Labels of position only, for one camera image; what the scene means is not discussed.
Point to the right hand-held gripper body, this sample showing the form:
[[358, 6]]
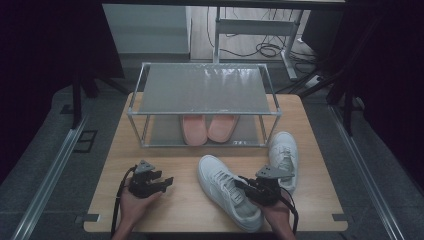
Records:
[[266, 191]]

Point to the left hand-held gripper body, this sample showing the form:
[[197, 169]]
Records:
[[143, 186]]

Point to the white sneaker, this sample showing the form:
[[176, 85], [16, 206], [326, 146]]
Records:
[[283, 151], [220, 186]]

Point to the pink slipper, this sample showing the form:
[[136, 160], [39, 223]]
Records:
[[194, 131], [221, 128]]

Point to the metal two-tier shoe rack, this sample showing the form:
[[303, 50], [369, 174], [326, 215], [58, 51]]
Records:
[[203, 88]]

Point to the person's left hand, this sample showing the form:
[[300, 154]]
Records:
[[136, 208]]

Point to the person's right hand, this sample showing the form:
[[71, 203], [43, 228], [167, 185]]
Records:
[[278, 213]]

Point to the black metal stand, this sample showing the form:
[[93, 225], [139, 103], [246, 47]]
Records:
[[348, 110], [77, 100]]

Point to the white power strip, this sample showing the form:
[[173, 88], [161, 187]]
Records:
[[314, 81]]

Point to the white cabinet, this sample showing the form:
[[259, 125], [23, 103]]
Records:
[[146, 28]]

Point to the black floor frame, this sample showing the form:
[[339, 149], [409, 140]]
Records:
[[85, 141]]

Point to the aluminium floor rail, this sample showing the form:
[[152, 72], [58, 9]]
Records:
[[366, 173], [50, 176]]

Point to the white desk frame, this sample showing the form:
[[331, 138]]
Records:
[[255, 27]]

